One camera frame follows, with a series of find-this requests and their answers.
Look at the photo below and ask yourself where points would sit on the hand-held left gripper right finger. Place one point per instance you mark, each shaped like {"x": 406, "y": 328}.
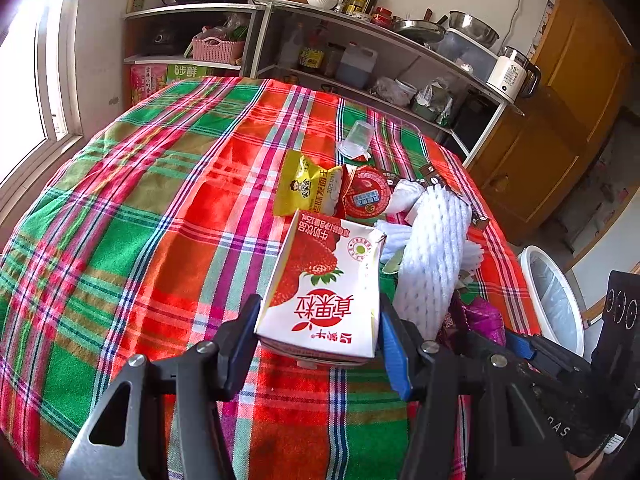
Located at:
{"x": 395, "y": 355}

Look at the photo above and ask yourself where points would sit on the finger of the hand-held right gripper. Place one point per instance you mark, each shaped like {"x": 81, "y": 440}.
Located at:
{"x": 484, "y": 343}
{"x": 521, "y": 346}

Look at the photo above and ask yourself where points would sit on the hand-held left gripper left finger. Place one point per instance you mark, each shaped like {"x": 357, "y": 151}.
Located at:
{"x": 245, "y": 345}

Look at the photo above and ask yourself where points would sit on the purple foil wrapper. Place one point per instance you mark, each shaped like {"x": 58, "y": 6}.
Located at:
{"x": 480, "y": 317}

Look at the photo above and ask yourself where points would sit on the white trash bin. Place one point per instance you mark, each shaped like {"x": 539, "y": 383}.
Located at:
{"x": 550, "y": 290}

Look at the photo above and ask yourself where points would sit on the strawberry milk carton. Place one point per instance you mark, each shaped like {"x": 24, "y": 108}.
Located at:
{"x": 320, "y": 290}

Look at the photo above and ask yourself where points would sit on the white foam fruit net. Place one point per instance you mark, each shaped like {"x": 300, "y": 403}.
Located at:
{"x": 430, "y": 250}

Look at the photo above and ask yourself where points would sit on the small white foam sheet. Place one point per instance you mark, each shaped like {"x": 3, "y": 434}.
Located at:
{"x": 395, "y": 240}

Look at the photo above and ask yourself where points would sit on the plaid tablecloth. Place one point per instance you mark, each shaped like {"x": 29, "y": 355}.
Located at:
{"x": 150, "y": 240}

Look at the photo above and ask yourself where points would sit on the crumpled white tissue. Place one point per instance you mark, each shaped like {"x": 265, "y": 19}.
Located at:
{"x": 405, "y": 195}

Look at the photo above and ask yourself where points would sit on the red round snack packet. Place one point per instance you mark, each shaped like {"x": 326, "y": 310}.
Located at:
{"x": 367, "y": 195}

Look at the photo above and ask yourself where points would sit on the yellow snack packet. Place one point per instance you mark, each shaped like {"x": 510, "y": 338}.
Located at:
{"x": 300, "y": 185}

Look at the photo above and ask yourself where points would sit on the brown snack wrapper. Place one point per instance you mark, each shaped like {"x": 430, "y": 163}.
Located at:
{"x": 432, "y": 176}

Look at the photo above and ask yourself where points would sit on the clear plastic cup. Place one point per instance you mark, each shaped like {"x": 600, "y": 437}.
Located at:
{"x": 357, "y": 137}

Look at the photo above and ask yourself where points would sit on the wooden cabinet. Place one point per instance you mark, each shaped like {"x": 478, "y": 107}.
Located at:
{"x": 565, "y": 110}

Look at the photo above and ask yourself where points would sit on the green food packets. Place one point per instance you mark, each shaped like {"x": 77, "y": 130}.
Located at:
{"x": 432, "y": 102}

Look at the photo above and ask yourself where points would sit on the crumpled plastic bag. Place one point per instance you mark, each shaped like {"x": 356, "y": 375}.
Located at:
{"x": 390, "y": 91}

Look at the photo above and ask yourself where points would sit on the white electric kettle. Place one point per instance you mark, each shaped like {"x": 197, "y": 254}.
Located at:
{"x": 507, "y": 75}

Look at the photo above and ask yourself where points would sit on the green cardboard box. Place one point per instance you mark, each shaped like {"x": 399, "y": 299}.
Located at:
{"x": 200, "y": 72}

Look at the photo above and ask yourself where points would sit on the pink cardboard box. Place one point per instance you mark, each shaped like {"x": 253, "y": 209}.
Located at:
{"x": 149, "y": 85}

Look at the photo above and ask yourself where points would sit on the clear plastic storage box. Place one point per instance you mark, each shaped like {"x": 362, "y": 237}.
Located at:
{"x": 467, "y": 57}

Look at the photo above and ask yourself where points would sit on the plastic jug dark liquid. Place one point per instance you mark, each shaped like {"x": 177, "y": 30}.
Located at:
{"x": 356, "y": 67}

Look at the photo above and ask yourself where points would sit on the pink plastic basket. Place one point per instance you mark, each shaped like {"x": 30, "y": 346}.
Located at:
{"x": 217, "y": 50}

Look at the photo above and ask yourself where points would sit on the clear plastic bottle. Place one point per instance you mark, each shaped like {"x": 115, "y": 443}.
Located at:
{"x": 291, "y": 47}

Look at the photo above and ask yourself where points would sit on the steel mixing bowl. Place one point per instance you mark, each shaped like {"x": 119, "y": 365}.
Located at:
{"x": 472, "y": 27}

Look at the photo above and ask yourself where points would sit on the black kitchen appliance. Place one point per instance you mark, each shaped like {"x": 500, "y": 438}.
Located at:
{"x": 159, "y": 40}

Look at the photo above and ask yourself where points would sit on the steel frying pan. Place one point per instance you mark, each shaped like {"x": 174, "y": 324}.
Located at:
{"x": 417, "y": 31}

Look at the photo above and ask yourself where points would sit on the long white shelf rack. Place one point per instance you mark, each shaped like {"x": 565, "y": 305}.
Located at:
{"x": 385, "y": 35}

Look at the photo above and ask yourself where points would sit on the small white shelf rack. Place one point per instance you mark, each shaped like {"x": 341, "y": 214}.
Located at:
{"x": 200, "y": 9}

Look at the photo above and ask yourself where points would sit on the red seasoning container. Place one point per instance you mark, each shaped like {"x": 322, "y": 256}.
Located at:
{"x": 384, "y": 16}

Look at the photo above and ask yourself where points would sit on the window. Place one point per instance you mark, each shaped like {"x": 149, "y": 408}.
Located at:
{"x": 25, "y": 85}

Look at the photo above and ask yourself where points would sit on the white ceramic bowl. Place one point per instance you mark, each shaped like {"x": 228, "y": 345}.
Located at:
{"x": 321, "y": 1}

